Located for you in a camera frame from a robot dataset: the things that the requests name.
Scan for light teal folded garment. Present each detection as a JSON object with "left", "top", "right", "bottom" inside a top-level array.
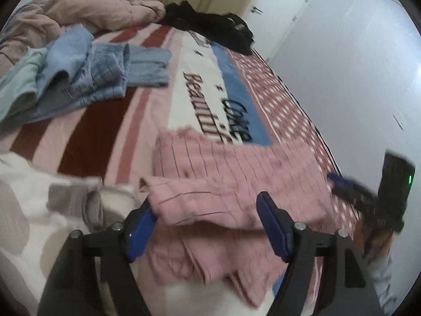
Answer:
[{"left": 1, "top": 47, "right": 48, "bottom": 121}]

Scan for black garment pile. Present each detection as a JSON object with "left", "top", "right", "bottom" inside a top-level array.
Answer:
[{"left": 159, "top": 0, "right": 254, "bottom": 56}]

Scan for white bedroom door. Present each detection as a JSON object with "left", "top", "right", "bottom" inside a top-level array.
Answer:
[{"left": 242, "top": 0, "right": 311, "bottom": 62}]

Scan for person's right hand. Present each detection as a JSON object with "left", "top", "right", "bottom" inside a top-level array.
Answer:
[{"left": 353, "top": 216, "right": 394, "bottom": 263}]

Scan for white wall socket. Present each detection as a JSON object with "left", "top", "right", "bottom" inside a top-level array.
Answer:
[{"left": 393, "top": 115, "right": 405, "bottom": 131}]

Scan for blue denim garment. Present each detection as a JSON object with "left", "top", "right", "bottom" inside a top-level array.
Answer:
[{"left": 1, "top": 25, "right": 172, "bottom": 129}]

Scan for pink striped duvet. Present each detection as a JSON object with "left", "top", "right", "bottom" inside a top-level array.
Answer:
[{"left": 1, "top": 0, "right": 166, "bottom": 73}]

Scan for white grey patterned garment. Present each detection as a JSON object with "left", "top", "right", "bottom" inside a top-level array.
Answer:
[{"left": 1, "top": 151, "right": 139, "bottom": 315}]

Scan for patterned fleece bed blanket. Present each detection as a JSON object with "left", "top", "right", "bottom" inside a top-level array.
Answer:
[{"left": 0, "top": 22, "right": 366, "bottom": 316}]

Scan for pink checked pants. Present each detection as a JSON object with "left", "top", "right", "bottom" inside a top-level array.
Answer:
[{"left": 140, "top": 129, "right": 335, "bottom": 307}]

